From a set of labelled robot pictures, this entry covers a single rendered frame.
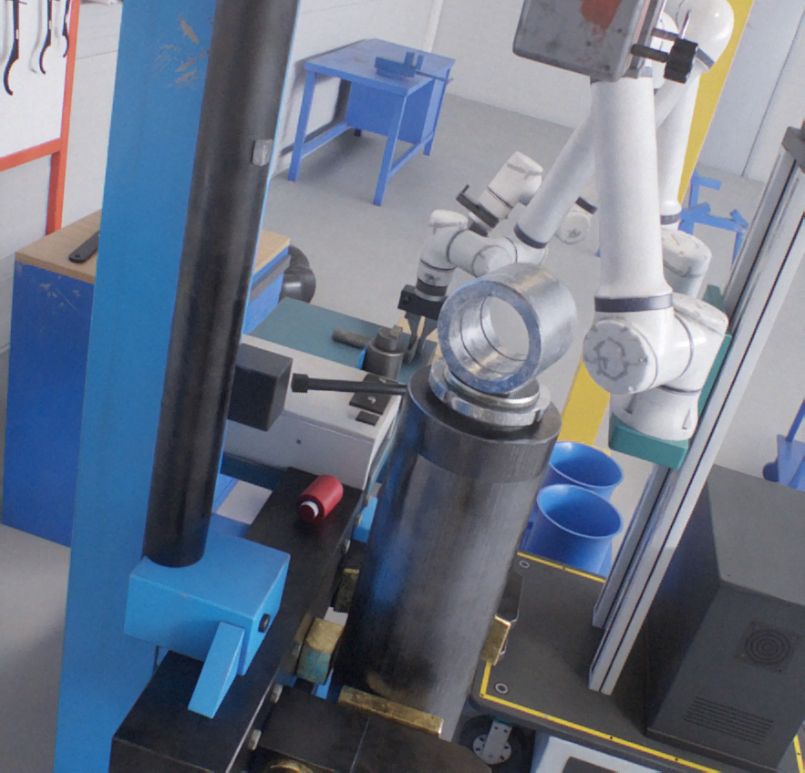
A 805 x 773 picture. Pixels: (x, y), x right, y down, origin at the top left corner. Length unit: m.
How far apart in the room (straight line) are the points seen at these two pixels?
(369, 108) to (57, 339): 5.70
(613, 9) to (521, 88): 11.10
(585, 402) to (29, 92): 2.49
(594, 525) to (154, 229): 2.41
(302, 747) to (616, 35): 0.99
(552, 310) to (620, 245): 0.68
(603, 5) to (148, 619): 0.95
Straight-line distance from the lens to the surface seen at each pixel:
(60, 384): 2.92
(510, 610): 1.71
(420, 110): 8.15
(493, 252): 2.10
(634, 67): 1.29
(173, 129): 1.22
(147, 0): 1.21
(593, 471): 3.68
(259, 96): 1.05
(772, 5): 11.93
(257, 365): 1.41
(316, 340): 2.28
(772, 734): 2.64
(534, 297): 1.18
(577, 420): 4.09
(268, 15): 1.04
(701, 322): 2.00
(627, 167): 1.86
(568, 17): 0.91
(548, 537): 3.21
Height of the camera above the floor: 2.05
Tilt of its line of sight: 25 degrees down
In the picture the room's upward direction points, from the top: 14 degrees clockwise
